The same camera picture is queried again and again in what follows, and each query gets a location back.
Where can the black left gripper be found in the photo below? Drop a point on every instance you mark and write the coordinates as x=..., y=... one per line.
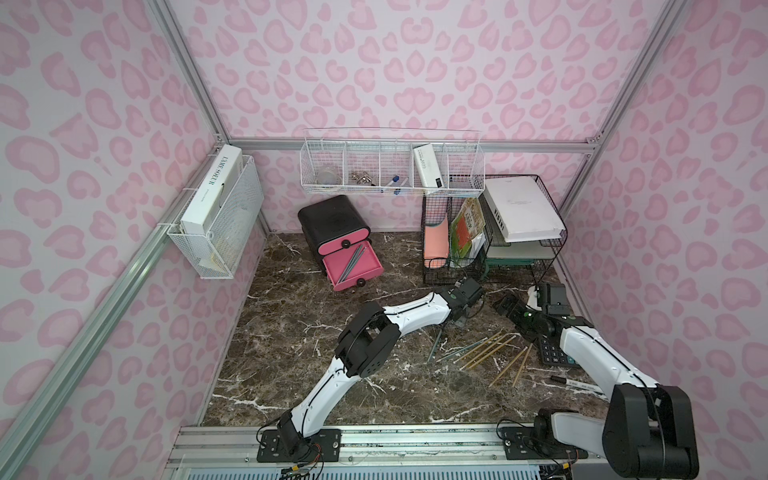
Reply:
x=470, y=291

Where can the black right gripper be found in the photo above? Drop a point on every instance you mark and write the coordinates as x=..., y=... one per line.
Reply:
x=513, y=306

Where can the pink top drawer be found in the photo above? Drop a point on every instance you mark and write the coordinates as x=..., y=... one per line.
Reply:
x=343, y=242

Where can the black pink drawer cabinet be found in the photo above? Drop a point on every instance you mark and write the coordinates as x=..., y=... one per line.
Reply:
x=329, y=219

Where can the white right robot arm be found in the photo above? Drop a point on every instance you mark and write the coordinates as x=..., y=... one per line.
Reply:
x=648, y=431

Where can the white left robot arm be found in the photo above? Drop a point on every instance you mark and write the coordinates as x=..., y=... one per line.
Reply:
x=363, y=347

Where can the black calculator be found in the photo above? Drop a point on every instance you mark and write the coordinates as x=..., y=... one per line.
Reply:
x=551, y=354

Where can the green red booklet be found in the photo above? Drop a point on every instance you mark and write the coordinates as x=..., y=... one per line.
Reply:
x=467, y=233

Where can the pink folder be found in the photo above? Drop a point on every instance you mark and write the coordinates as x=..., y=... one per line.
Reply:
x=436, y=250

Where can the black white marker pen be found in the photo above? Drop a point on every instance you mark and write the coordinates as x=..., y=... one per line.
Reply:
x=575, y=384

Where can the white paper stack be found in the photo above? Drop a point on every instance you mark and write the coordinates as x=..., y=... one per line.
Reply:
x=522, y=210

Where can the white box in basket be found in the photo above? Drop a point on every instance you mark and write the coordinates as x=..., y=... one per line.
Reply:
x=426, y=163

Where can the white book in side basket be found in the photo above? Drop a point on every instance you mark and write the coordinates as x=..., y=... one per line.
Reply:
x=210, y=196

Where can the black wire file rack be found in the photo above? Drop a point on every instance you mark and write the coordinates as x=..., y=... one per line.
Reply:
x=436, y=207

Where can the black wire paper tray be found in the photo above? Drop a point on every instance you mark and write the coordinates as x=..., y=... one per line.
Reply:
x=521, y=261

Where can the white wire wall basket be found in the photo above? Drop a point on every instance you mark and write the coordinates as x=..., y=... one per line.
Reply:
x=362, y=160

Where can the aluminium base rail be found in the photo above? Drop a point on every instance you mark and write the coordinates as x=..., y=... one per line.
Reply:
x=428, y=451

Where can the white side wire basket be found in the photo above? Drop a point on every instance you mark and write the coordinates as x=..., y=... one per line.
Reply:
x=215, y=250

